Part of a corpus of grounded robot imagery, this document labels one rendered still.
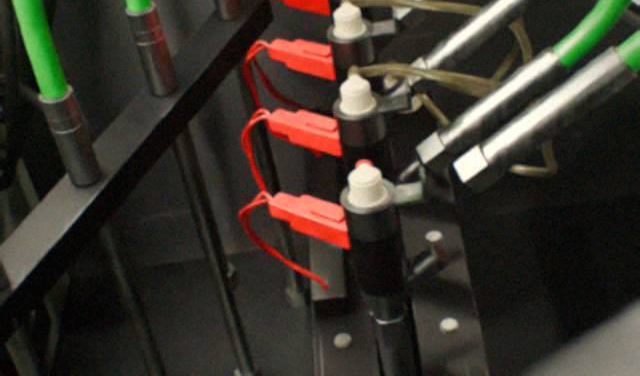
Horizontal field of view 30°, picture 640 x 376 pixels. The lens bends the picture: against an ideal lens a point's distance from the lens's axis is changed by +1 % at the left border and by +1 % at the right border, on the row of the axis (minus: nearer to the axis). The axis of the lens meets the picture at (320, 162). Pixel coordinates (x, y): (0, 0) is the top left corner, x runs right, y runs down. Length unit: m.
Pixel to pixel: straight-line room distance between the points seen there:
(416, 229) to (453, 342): 0.10
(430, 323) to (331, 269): 0.07
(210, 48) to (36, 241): 0.19
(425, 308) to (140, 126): 0.20
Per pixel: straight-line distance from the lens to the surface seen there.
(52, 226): 0.67
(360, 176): 0.59
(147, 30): 0.72
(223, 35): 0.79
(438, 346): 0.71
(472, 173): 0.59
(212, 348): 0.96
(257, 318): 0.97
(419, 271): 0.63
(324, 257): 0.76
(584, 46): 0.66
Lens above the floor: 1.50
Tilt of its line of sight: 37 degrees down
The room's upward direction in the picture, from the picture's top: 12 degrees counter-clockwise
